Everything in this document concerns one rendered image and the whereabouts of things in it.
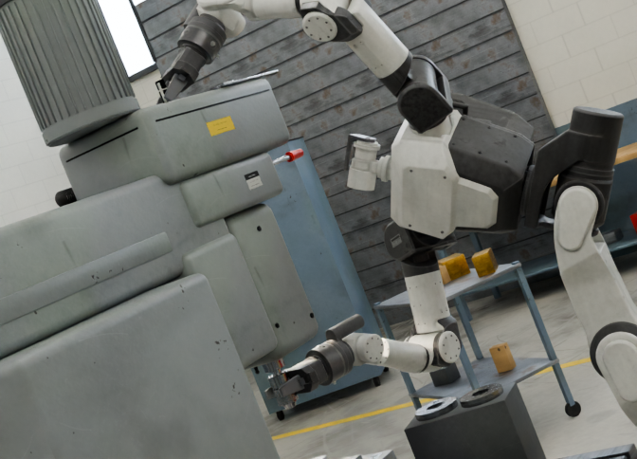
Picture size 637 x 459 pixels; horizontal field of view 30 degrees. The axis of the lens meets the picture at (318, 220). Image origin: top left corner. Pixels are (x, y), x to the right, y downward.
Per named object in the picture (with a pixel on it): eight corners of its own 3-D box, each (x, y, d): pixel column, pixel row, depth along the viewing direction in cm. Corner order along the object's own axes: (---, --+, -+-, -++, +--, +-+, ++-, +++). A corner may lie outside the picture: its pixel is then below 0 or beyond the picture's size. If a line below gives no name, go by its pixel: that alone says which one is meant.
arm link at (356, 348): (322, 376, 274) (356, 357, 281) (354, 380, 266) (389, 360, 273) (310, 331, 272) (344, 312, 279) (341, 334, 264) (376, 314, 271)
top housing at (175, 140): (211, 175, 284) (185, 112, 283) (297, 139, 269) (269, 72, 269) (80, 223, 244) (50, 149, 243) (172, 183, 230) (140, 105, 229)
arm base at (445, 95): (453, 92, 276) (406, 107, 278) (436, 45, 269) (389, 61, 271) (459, 125, 263) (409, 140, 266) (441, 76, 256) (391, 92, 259)
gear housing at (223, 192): (207, 223, 276) (190, 183, 275) (287, 191, 262) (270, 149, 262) (114, 262, 248) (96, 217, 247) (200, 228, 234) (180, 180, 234)
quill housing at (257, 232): (256, 353, 273) (204, 224, 272) (327, 332, 262) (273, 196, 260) (209, 382, 257) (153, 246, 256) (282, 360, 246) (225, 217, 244)
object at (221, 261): (197, 372, 258) (152, 261, 257) (283, 345, 245) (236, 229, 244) (143, 404, 242) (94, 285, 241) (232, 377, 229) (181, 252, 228)
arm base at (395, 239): (448, 262, 299) (426, 228, 305) (468, 229, 290) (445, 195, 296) (400, 274, 292) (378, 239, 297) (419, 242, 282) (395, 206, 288)
